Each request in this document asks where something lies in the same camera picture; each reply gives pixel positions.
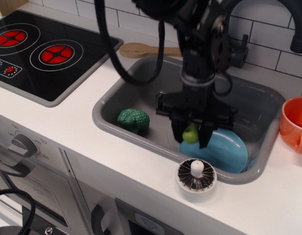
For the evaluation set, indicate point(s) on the orange plastic cup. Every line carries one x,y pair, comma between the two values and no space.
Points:
291,123

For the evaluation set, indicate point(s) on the green toy broccoli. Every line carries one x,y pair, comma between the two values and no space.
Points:
134,120

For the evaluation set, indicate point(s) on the black toy faucet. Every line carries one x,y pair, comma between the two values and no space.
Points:
274,28

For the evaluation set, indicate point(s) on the white brown toy mushroom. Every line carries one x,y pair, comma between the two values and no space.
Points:
195,177

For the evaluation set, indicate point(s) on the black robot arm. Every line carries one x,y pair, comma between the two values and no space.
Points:
202,30

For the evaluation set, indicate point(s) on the green handled grey spatula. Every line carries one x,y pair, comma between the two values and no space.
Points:
191,133

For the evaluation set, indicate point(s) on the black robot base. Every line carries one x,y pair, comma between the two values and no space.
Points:
27,222

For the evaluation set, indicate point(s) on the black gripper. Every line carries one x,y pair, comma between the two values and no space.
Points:
200,105

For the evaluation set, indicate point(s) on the grey oven door handle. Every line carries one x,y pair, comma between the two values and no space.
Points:
13,165

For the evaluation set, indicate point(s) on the black toy stove top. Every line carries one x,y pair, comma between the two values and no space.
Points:
45,60

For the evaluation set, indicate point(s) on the grey oven knob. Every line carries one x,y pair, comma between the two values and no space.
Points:
22,146

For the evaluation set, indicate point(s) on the grey plastic sink basin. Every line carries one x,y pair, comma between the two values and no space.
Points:
256,122

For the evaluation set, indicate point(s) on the blue plastic plate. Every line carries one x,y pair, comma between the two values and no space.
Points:
225,151

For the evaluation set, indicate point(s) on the wooden spoon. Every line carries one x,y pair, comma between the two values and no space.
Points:
139,50

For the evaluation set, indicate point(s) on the black cabinet handle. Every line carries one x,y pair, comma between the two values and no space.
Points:
97,215

